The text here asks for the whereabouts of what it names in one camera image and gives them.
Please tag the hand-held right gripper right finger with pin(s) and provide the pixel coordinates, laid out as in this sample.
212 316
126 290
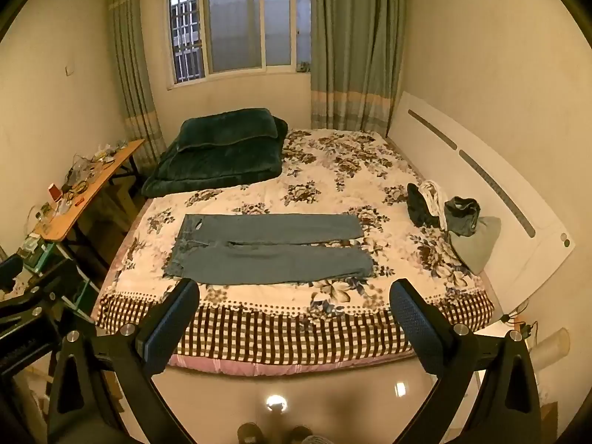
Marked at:
416 328

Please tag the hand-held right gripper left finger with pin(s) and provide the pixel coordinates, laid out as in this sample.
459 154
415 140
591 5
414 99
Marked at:
169 323

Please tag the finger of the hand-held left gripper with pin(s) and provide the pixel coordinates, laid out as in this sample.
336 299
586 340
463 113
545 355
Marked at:
9 272
32 305

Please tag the blue denim pants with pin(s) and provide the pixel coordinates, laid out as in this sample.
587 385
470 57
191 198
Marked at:
277 259

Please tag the green box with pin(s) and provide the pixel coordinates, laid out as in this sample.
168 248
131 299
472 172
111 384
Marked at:
39 256

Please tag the red box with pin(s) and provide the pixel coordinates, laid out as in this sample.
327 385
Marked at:
54 192

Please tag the grey-green pillow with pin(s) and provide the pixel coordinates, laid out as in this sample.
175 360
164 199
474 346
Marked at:
481 245

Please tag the wooden folding desk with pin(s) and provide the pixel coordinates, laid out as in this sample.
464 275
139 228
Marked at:
92 194

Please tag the pink bed sheet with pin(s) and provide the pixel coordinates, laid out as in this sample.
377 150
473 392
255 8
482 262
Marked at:
277 366

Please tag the dark grey garment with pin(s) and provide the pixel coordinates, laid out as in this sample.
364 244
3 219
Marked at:
462 217

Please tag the black garment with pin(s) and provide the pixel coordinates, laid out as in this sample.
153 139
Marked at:
418 208

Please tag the white garment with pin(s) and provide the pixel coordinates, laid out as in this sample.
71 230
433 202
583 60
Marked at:
437 194

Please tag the white cylinder lamp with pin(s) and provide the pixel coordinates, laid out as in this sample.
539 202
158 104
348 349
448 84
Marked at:
552 347

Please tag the white headboard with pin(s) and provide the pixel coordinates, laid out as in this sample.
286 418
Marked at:
490 185

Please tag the dark green folded quilt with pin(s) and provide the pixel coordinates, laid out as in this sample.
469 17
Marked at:
212 166

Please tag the floral checked blanket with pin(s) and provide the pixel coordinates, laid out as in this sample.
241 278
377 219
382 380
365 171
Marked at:
323 175

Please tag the dark green pillow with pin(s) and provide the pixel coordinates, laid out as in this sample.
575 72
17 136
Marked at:
226 127

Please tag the narrow striped green curtain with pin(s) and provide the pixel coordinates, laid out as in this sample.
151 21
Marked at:
134 55

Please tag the wide striped green curtain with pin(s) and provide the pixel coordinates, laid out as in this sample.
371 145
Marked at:
356 46

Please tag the sliding glass window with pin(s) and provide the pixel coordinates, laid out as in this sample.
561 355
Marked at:
236 23

